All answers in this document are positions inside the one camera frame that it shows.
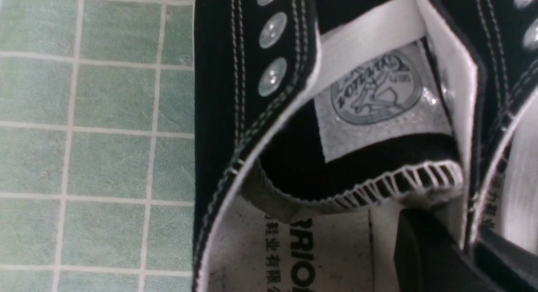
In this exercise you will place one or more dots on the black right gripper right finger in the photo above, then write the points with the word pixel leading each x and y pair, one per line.
pixel 511 267

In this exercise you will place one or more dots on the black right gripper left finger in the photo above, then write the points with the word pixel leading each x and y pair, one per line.
pixel 426 259

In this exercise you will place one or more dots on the black canvas sneaker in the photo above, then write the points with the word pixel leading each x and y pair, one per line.
pixel 322 127
pixel 501 35

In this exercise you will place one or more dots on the green grid floor mat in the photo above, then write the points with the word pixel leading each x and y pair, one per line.
pixel 97 148

